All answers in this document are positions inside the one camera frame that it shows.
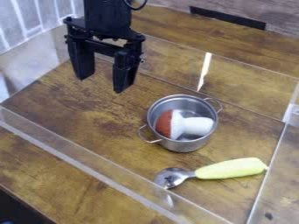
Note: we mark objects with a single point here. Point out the silver metal pot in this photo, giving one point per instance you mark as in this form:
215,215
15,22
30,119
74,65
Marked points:
191,106

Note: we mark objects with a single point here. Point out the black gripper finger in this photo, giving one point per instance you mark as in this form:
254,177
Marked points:
82,56
124,70

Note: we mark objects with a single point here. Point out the red white toy mushroom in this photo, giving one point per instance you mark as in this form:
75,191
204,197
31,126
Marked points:
171,125

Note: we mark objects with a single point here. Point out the spoon with yellow handle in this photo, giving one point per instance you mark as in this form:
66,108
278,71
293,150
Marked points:
235,168

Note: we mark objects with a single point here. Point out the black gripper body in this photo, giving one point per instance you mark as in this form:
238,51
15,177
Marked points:
103,31

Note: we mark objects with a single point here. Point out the clear acrylic front barrier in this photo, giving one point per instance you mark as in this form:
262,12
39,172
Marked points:
167,203

